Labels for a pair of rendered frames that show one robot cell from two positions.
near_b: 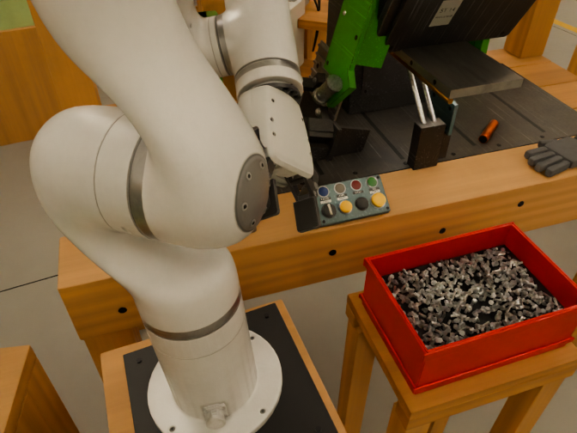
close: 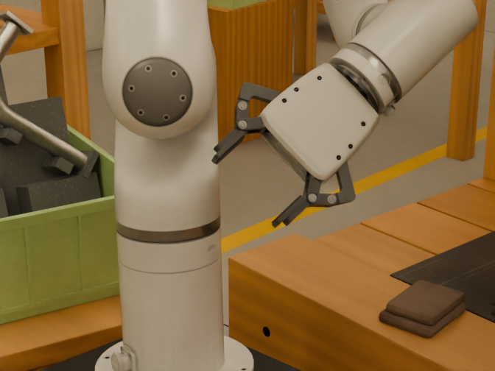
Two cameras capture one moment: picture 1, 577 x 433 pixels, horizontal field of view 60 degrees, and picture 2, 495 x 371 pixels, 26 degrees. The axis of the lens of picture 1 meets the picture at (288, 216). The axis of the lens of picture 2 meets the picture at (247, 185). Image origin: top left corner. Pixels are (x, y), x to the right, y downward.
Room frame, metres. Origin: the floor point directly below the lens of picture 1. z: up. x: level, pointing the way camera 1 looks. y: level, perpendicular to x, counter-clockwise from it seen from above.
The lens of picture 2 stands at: (0.04, -0.97, 1.58)
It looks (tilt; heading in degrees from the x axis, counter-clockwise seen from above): 21 degrees down; 67
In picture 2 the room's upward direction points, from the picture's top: straight up
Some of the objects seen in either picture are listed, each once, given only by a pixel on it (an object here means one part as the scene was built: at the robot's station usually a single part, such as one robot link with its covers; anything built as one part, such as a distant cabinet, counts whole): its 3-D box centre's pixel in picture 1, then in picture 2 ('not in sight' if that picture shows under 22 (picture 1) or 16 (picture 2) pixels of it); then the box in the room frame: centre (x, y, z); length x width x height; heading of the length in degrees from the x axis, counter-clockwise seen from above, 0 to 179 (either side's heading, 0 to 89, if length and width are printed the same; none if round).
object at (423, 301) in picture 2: not in sight; (423, 307); (0.74, 0.12, 0.92); 0.10 x 0.08 x 0.03; 28
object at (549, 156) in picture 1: (561, 152); not in sight; (0.98, -0.63, 0.91); 0.20 x 0.11 x 0.03; 117
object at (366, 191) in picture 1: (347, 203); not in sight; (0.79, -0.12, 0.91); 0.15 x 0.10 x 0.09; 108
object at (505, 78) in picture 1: (433, 52); not in sight; (1.06, -0.32, 1.11); 0.39 x 0.16 x 0.03; 18
